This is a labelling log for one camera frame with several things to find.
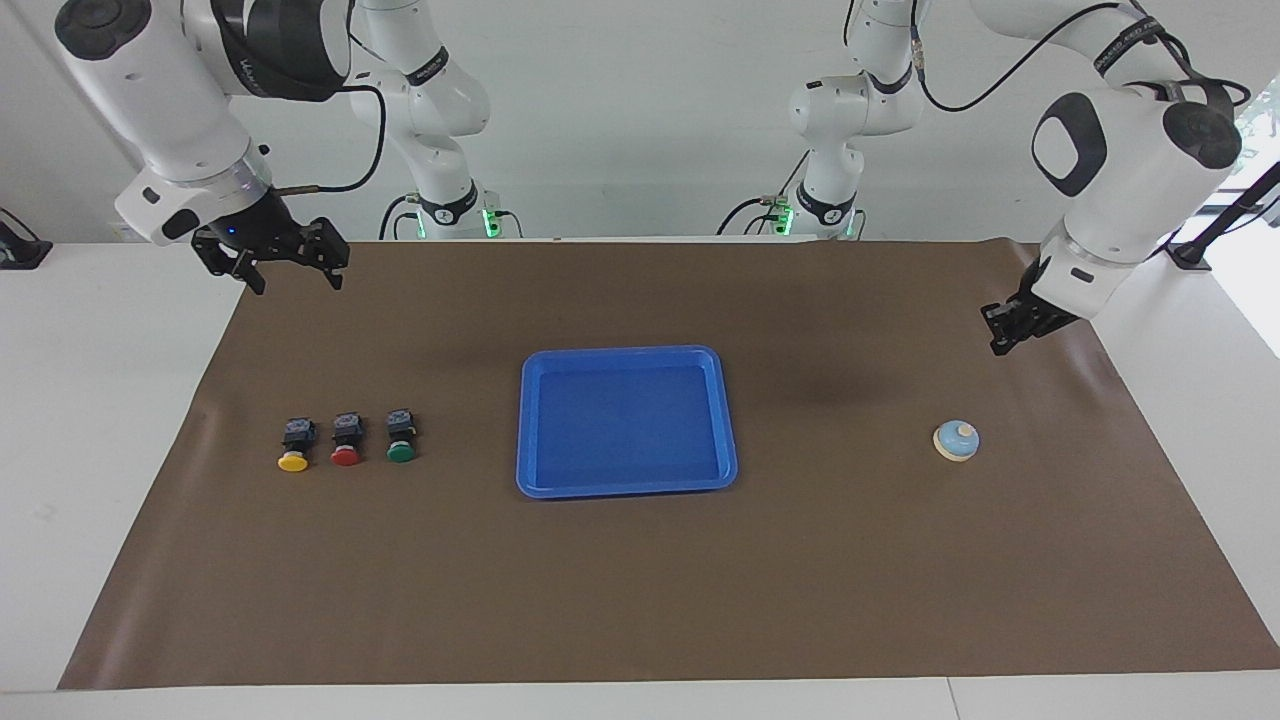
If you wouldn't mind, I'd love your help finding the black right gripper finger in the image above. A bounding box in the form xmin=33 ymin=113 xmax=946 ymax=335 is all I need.
xmin=298 ymin=217 xmax=349 ymax=292
xmin=192 ymin=228 xmax=267 ymax=296

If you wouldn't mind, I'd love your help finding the red push button switch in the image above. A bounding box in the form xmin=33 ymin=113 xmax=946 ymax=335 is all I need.
xmin=330 ymin=411 xmax=365 ymax=468

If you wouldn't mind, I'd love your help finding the green push button switch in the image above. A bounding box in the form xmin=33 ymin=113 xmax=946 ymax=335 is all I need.
xmin=386 ymin=408 xmax=419 ymax=464

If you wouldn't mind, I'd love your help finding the yellow push button switch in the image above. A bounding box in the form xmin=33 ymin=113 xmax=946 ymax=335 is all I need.
xmin=277 ymin=417 xmax=318 ymax=473

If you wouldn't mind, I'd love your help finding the light blue desk bell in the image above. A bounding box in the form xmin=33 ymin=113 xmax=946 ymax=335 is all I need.
xmin=933 ymin=420 xmax=981 ymax=463

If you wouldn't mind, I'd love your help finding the blue plastic tray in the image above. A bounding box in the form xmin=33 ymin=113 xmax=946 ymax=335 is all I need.
xmin=515 ymin=345 xmax=739 ymax=500

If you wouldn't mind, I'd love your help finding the black stand with pole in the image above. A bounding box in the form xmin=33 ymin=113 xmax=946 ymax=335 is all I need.
xmin=1165 ymin=160 xmax=1280 ymax=271

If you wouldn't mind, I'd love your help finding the black table clamp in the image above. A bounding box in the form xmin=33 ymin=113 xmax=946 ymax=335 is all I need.
xmin=0 ymin=207 xmax=53 ymax=269

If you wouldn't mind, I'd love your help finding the brown table mat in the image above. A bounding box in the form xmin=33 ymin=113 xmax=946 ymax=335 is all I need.
xmin=58 ymin=238 xmax=1280 ymax=691

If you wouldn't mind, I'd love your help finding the black base cable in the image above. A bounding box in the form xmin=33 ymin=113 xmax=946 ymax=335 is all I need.
xmin=717 ymin=150 xmax=811 ymax=238
xmin=378 ymin=193 xmax=426 ymax=241

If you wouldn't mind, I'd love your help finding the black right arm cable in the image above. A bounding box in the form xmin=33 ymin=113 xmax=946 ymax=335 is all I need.
xmin=275 ymin=85 xmax=387 ymax=194

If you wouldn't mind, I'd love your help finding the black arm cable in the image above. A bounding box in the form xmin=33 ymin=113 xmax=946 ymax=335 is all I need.
xmin=275 ymin=85 xmax=387 ymax=194
xmin=905 ymin=0 xmax=1251 ymax=113

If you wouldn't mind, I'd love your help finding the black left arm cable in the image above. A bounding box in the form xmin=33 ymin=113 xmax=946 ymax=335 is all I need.
xmin=905 ymin=0 xmax=1251 ymax=113

